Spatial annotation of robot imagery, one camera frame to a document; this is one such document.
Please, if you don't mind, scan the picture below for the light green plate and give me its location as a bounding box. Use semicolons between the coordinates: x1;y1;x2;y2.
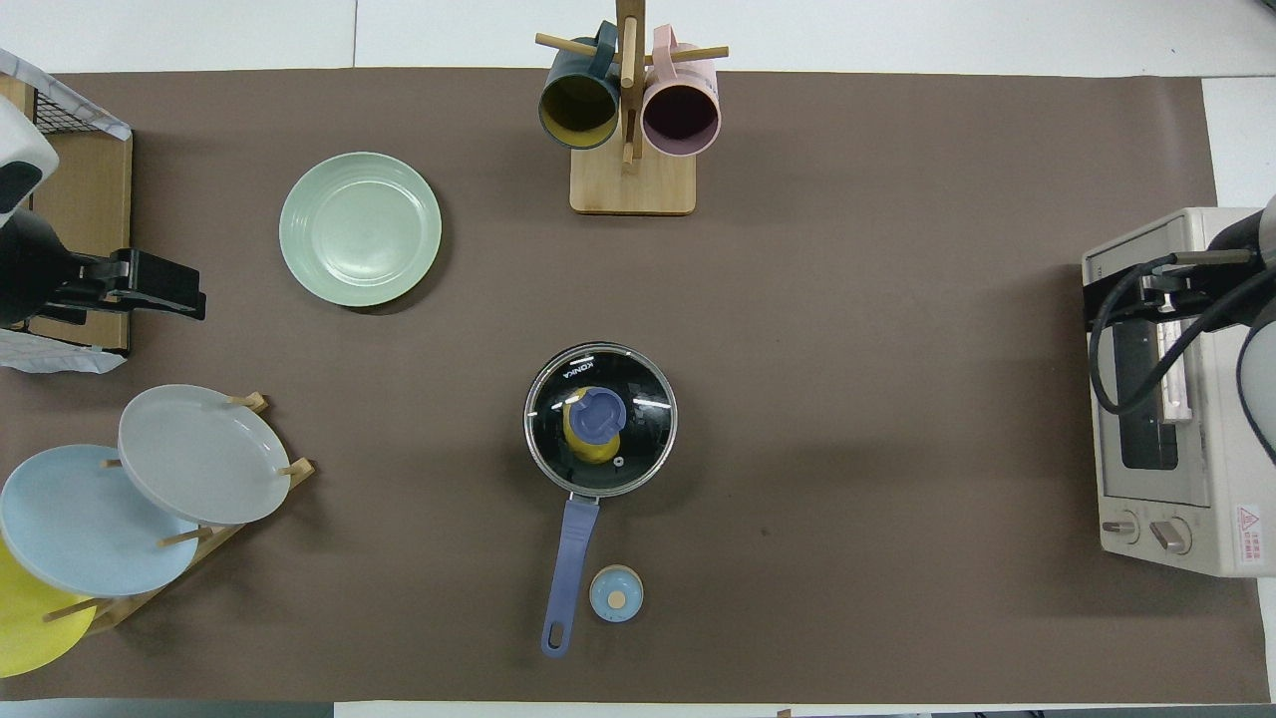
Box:
279;152;443;308

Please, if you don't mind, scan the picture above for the yellow plate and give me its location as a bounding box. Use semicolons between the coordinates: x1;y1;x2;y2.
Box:
0;538;98;679

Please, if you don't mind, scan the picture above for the wooden plate rack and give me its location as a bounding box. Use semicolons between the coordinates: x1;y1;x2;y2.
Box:
40;392;316;632

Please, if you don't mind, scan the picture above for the brown table mat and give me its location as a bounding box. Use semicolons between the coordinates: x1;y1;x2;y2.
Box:
0;68;1270;704

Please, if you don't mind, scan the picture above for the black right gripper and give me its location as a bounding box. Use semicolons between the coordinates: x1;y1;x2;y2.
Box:
1084;210;1269;333

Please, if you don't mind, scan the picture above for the pink mug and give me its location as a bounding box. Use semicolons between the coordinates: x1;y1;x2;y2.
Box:
641;25;722;158

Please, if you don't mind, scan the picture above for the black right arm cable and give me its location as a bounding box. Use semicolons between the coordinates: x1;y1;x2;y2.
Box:
1088;254;1276;417

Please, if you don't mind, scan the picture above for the black pot purple handle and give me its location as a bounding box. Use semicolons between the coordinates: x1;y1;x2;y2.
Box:
523;342;679;659

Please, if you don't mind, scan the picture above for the dark teal mug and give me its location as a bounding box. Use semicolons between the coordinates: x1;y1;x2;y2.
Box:
538;22;623;151

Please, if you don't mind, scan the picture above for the white crumpled sheet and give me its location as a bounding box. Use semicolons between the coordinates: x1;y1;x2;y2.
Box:
0;327;128;376

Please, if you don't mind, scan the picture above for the white marbled sheet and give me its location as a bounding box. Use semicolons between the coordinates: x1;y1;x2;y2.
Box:
0;48;132;142

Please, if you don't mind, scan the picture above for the glass lid blue knob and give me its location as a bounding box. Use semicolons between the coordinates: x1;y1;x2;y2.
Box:
523;342;679;500

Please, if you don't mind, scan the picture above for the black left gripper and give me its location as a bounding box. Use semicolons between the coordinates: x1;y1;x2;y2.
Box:
0;209;208;329

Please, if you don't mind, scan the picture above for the wooden shelf wire basket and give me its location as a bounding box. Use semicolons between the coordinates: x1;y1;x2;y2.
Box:
0;75;134;356

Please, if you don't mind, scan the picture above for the grey plate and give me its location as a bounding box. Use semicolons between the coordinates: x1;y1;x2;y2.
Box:
118;384;293;527

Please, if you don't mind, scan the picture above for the light blue plate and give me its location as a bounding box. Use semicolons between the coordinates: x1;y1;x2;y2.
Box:
0;444;200;597

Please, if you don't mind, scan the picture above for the wooden mug tree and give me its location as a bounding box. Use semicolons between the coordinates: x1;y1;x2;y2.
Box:
535;0;730;216

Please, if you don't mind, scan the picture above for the beige toaster oven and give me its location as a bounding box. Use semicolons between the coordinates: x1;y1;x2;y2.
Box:
1082;206;1276;577

